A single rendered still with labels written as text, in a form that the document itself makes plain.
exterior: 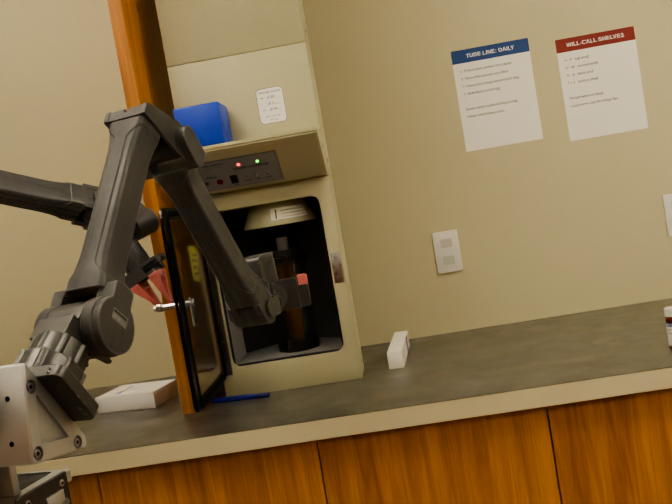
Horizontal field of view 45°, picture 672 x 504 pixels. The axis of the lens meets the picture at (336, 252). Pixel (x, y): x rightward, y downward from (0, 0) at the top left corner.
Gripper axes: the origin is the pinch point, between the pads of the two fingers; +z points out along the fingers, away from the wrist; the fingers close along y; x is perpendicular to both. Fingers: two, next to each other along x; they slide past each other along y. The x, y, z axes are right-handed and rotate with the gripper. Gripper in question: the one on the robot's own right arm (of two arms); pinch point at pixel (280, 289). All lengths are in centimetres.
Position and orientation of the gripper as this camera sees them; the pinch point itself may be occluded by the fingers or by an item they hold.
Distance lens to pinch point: 177.5
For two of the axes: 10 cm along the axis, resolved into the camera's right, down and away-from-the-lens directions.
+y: -9.8, 1.7, 0.8
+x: 1.7, 9.8, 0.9
